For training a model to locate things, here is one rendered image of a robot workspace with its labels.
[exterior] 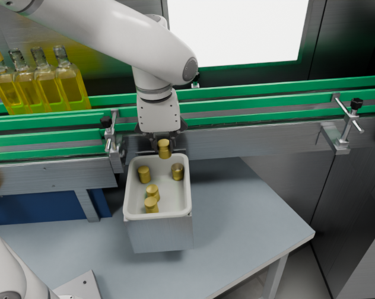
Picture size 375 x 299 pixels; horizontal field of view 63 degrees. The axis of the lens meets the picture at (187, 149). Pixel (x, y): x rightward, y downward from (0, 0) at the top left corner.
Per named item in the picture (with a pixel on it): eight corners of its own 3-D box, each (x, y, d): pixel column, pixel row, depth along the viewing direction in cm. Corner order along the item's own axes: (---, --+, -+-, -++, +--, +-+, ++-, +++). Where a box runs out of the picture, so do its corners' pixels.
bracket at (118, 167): (129, 151, 96) (124, 134, 92) (126, 172, 89) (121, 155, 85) (117, 152, 96) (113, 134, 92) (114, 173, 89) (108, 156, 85)
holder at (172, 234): (188, 177, 106) (186, 143, 95) (194, 249, 85) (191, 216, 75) (140, 181, 106) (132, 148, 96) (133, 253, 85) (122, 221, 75)
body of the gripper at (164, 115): (177, 79, 71) (181, 117, 79) (134, 82, 72) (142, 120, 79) (177, 96, 66) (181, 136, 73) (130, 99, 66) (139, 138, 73)
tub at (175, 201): (189, 172, 96) (187, 152, 91) (193, 233, 80) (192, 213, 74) (134, 176, 96) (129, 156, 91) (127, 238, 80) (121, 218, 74)
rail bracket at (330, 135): (327, 140, 100) (348, 78, 85) (350, 177, 87) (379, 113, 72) (313, 141, 100) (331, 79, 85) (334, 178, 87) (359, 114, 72)
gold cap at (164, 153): (171, 159, 81) (169, 146, 78) (158, 159, 81) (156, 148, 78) (171, 149, 84) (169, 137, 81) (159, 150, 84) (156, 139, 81)
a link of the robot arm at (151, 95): (174, 70, 70) (175, 81, 72) (136, 72, 70) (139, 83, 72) (174, 89, 64) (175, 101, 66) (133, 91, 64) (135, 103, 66)
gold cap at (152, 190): (160, 202, 86) (158, 192, 83) (148, 203, 86) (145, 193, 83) (159, 193, 89) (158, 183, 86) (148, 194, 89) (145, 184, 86)
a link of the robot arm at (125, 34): (86, -48, 34) (210, 54, 60) (21, -56, 43) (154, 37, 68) (58, 28, 35) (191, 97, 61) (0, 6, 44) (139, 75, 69)
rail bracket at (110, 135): (125, 130, 93) (116, 95, 85) (118, 169, 81) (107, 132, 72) (115, 131, 93) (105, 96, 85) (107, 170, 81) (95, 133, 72)
